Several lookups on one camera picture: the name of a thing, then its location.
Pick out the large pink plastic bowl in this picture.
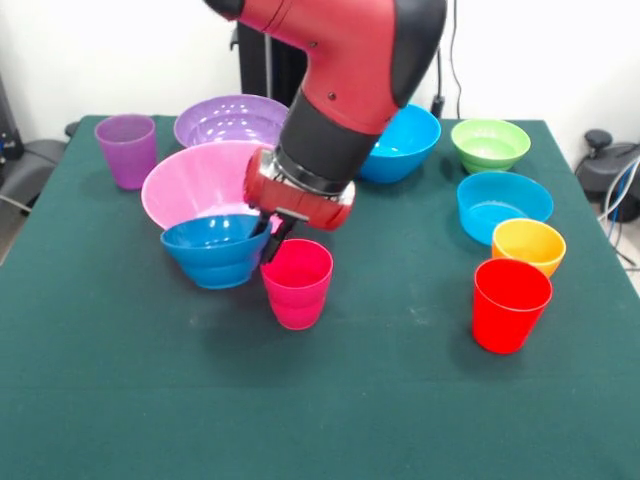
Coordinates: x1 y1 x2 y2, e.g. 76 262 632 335
140 140 281 236

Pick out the shallow light blue plastic bowl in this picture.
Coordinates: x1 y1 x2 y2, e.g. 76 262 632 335
455 171 555 247

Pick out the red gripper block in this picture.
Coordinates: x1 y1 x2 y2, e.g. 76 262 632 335
242 147 357 265

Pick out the purple plastic bowl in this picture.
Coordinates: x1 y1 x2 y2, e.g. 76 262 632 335
173 94 291 150

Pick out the dark green tablecloth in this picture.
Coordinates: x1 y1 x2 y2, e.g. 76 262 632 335
0 114 640 480

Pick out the tangle of floor cables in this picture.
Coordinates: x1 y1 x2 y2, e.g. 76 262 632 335
597 159 640 274

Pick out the red plastic cup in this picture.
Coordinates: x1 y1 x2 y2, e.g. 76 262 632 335
472 257 554 356

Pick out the orange plastic cup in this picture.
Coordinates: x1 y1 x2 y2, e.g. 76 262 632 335
491 217 568 279

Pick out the small dark blue plastic bowl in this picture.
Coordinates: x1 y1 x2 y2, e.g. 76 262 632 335
159 213 274 290

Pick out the purple plastic cup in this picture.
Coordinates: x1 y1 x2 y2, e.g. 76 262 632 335
94 113 158 192

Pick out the green plastic bowl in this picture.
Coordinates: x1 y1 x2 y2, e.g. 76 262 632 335
450 117 532 175

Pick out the black hanging wall cable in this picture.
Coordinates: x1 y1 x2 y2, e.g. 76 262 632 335
430 0 464 120

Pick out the magenta plastic cup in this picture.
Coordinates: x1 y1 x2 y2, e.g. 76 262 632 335
259 238 335 331

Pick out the large light blue plastic bowl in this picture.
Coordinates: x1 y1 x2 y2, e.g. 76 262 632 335
357 103 442 184

